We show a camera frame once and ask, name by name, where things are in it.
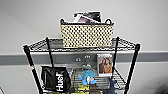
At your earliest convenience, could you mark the pale basket with dark spots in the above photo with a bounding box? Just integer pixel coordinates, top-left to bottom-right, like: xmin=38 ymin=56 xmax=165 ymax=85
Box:
xmin=58 ymin=17 xmax=116 ymax=49

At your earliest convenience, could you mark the white flat box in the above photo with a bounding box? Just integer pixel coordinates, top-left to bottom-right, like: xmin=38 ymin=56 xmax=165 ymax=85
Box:
xmin=72 ymin=12 xmax=103 ymax=25

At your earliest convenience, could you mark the black flat pack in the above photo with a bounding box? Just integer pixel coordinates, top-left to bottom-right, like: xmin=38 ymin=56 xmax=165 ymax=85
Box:
xmin=78 ymin=11 xmax=103 ymax=24

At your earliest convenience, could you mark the black bag with white print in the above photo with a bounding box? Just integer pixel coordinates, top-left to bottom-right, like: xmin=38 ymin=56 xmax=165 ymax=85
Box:
xmin=39 ymin=65 xmax=72 ymax=94

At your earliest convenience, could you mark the dark blue shark toy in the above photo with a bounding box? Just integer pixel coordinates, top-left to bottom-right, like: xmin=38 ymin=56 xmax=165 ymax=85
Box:
xmin=106 ymin=77 xmax=119 ymax=94

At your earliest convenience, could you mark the black wire shelf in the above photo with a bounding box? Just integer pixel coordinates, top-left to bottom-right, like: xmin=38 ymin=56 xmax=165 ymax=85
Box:
xmin=22 ymin=35 xmax=142 ymax=94

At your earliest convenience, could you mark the long grey wall band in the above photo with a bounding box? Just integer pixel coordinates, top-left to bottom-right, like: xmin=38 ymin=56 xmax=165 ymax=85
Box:
xmin=0 ymin=50 xmax=168 ymax=66

